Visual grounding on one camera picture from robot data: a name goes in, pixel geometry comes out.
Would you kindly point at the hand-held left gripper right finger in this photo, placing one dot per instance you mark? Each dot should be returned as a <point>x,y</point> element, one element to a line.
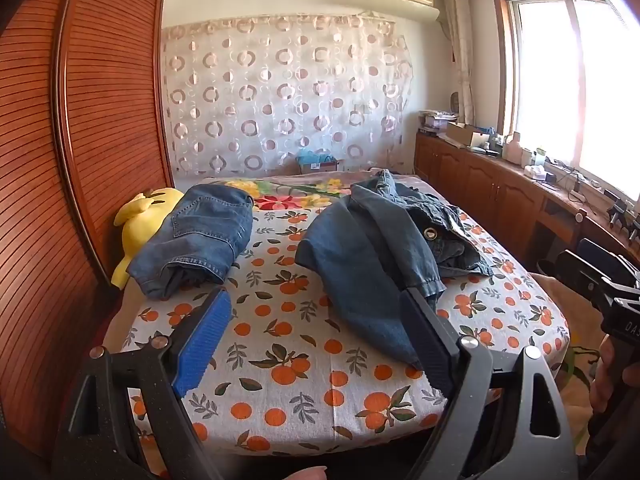
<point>427,342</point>

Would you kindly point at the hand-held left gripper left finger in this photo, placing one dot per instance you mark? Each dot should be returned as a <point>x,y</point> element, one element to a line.
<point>205,345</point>

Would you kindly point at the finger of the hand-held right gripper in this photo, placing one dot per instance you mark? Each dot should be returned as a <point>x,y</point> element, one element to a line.
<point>605,257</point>
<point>580,275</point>

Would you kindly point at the blue denim pants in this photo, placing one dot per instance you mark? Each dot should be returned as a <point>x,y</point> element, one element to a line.
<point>360,260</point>

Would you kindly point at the person's right hand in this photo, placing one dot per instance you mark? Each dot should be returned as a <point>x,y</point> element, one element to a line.
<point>615,375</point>

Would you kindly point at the person's left hand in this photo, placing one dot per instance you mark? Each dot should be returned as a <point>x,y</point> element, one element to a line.
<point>302,474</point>

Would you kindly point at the black gadget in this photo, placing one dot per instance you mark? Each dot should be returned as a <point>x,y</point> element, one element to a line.
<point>620,215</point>

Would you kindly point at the orange fruit print bed sheet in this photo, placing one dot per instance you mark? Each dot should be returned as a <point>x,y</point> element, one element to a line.
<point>300,360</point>

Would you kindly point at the folded denim jeans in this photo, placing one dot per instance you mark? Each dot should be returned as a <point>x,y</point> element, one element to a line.
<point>200,230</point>

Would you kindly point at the long wooden cabinet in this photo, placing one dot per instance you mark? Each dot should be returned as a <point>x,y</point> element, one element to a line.
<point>480,180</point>

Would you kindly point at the yellow plush toy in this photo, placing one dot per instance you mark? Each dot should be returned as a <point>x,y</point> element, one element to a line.
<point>135,225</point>

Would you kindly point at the white plastic jug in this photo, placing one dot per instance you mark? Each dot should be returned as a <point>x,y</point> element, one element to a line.
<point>512,149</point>

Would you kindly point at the floral blanket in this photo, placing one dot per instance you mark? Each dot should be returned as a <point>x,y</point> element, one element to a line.
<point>300,190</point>

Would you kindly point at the open cardboard box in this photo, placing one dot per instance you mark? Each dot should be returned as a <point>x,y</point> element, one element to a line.
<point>465,134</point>

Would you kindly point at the blue bag in box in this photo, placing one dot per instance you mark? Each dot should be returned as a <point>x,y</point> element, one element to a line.
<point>320,165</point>

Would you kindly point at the stack of papers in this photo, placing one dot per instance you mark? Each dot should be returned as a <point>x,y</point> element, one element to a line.
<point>435,121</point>

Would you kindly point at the round grey stand object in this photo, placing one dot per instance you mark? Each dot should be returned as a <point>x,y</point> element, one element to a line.
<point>456,102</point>

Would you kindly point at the white lace window curtain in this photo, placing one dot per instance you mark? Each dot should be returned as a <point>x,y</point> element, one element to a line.
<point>462,50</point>

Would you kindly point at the wooden slatted headboard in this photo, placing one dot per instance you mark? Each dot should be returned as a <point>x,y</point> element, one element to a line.
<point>100,110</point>

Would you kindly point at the circle pattern sheer curtain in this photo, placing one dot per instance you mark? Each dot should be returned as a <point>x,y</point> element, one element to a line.
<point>280,90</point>

